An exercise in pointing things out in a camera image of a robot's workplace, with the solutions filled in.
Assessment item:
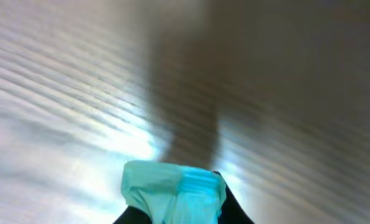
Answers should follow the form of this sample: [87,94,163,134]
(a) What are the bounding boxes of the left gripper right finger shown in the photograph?
[218,180,254,224]

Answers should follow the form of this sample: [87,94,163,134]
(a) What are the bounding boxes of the small teal white sachet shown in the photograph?
[121,161,226,224]

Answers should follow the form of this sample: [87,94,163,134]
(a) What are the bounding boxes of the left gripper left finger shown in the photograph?
[113,206,152,224]

